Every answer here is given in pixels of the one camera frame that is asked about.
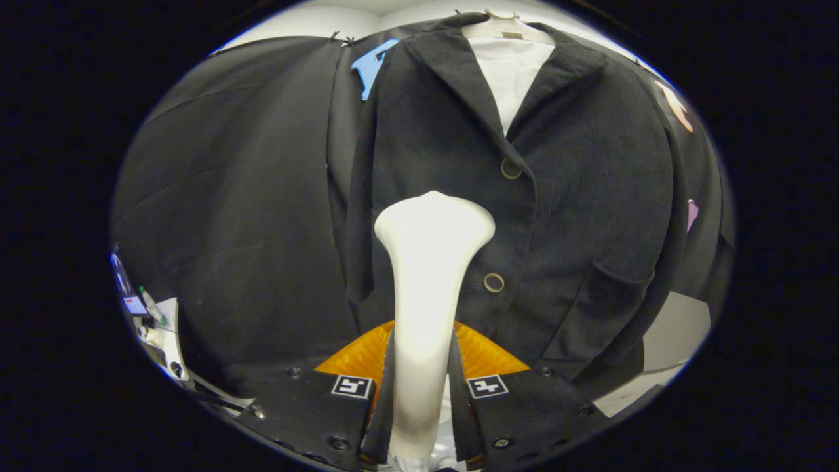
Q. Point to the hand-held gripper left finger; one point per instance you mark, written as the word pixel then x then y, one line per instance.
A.
pixel 385 426

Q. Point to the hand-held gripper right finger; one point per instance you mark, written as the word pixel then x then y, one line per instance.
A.
pixel 462 419

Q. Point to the white garment steamer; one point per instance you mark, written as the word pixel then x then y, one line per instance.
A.
pixel 429 262

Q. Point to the black suit jacket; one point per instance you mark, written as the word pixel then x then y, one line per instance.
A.
pixel 590 196

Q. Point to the white shirt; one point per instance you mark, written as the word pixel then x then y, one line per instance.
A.
pixel 508 78

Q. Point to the cream clothes hanger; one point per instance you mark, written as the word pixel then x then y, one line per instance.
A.
pixel 505 25

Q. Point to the grey cabinet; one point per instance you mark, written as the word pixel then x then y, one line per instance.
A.
pixel 675 328

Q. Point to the white equipment base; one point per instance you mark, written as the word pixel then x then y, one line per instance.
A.
pixel 164 341

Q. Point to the green capped pen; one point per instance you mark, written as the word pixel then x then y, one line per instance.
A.
pixel 152 306

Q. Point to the black backdrop cloth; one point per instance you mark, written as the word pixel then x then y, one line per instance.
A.
pixel 229 196

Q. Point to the small blue screen device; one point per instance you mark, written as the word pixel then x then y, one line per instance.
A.
pixel 134 305

